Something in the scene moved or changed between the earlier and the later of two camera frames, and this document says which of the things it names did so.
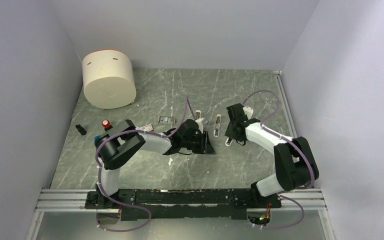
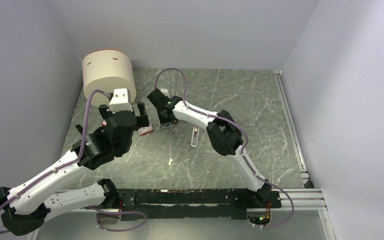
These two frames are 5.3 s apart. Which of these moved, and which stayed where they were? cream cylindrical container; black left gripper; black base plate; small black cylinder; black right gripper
Moved: black left gripper; black right gripper
Stayed: cream cylindrical container; black base plate; small black cylinder
